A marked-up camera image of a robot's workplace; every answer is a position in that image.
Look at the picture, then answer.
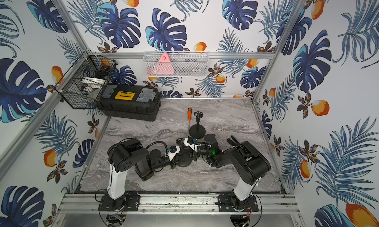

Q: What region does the aluminium front rail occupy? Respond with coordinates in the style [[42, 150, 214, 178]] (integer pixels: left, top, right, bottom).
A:
[[58, 193, 300, 215]]

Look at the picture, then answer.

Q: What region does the black clip piece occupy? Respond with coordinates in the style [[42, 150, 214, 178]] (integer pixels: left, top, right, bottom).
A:
[[227, 136, 240, 147]]

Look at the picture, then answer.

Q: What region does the black round base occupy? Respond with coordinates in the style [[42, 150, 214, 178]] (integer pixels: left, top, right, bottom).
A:
[[189, 125, 206, 139], [174, 154, 192, 167]]

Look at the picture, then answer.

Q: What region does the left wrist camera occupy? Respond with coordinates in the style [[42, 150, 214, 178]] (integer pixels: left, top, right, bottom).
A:
[[167, 146, 181, 161]]

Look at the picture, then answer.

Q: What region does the pink triangle card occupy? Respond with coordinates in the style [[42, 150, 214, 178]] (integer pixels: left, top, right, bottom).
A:
[[152, 52, 175, 76]]

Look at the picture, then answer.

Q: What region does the black wire basket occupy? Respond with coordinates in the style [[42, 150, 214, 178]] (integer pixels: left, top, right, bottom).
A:
[[54, 51, 117, 109]]

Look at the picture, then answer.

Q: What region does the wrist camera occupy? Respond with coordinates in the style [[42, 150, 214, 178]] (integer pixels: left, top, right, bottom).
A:
[[183, 137, 200, 153], [167, 146, 181, 161]]

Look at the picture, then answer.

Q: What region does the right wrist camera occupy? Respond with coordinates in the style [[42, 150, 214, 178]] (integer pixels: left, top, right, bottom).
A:
[[183, 137, 200, 153]]

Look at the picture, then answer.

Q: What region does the orange handled screwdriver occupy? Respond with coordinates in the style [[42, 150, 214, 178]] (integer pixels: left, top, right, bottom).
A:
[[187, 107, 192, 131]]

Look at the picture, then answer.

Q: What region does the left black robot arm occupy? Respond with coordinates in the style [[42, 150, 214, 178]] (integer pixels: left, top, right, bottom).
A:
[[107, 138, 181, 200]]

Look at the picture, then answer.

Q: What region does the black stand pole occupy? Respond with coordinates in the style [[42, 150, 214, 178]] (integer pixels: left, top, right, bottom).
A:
[[194, 111, 203, 130]]

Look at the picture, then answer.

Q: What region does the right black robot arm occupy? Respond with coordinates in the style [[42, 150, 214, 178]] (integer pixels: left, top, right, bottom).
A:
[[183, 134, 271, 202]]

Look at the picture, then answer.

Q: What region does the black plastic toolbox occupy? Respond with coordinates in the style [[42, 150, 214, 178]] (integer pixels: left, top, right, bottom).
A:
[[96, 84, 161, 121]]

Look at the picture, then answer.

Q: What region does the clear mesh wall tray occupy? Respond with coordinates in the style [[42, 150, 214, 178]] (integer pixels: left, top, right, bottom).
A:
[[143, 51, 209, 77]]

